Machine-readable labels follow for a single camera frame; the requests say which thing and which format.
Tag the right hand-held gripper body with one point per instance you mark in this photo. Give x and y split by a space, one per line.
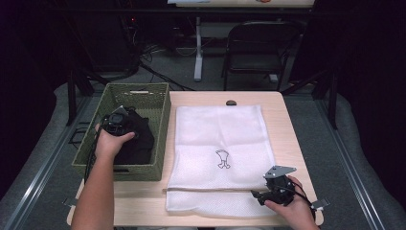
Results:
281 191

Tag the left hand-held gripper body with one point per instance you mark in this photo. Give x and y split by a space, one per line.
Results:
116 123

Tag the black garment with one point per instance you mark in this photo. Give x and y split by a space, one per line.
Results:
143 143

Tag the green woven basket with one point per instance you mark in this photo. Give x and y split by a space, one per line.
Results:
161 127

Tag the white mesh laundry bag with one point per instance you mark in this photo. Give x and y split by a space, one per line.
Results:
207 137

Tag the person's left hand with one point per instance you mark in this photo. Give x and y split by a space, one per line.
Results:
107 145

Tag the person's right hand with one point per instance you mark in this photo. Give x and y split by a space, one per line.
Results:
297 214

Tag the grey tape strip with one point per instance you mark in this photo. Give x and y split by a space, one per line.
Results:
322 203
69 202

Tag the black metal stand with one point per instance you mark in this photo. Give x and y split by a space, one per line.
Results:
333 96
72 96

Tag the black table grommet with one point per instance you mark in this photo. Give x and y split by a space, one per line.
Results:
231 103

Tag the white desk leg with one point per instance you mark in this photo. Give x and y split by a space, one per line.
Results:
198 48

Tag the small white box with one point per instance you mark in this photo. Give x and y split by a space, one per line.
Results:
273 78

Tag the black folding chair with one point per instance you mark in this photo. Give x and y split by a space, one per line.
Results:
255 35

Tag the orange object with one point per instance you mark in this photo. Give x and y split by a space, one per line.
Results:
263 1

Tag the aluminium rail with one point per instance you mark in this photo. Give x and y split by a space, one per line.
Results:
349 169
44 169

